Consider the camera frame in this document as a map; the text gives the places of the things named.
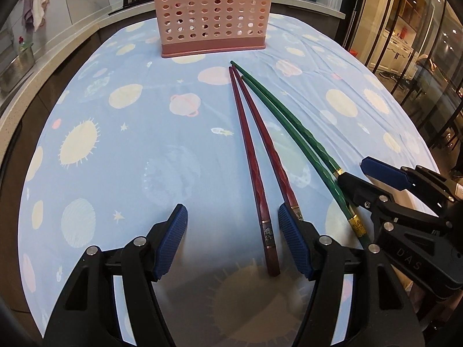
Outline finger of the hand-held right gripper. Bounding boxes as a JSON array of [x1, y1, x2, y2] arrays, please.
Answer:
[[361, 156, 453, 204], [335, 171, 410, 232]]

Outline white pink hanging towel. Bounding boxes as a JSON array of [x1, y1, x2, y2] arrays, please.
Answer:
[[31, 0, 50, 32]]

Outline green dish soap bottle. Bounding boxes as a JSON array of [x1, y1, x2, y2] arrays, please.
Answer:
[[16, 35, 34, 54]]

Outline dark red chopstick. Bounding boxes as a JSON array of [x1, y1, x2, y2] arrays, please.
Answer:
[[232, 65, 304, 222], [228, 66, 281, 276]]

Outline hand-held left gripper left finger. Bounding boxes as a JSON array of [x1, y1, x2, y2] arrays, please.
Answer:
[[43, 203, 189, 347]]

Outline green chopstick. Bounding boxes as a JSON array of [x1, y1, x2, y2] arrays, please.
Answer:
[[230, 60, 344, 179], [240, 75, 375, 252]]

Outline stainless steel pot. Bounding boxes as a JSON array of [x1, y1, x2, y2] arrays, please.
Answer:
[[0, 43, 35, 93]]

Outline purple hanging cloth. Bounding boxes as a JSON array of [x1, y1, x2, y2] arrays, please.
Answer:
[[21, 0, 35, 27]]

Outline pink perforated utensil holder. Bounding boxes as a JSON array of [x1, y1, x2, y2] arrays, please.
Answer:
[[151, 0, 271, 59]]

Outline blue planet-print tablecloth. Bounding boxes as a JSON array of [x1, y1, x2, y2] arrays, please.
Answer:
[[23, 12, 441, 337]]

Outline glass sliding door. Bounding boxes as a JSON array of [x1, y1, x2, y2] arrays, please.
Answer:
[[340, 0, 463, 178]]

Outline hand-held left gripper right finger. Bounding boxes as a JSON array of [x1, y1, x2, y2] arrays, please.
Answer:
[[277, 203, 426, 347]]

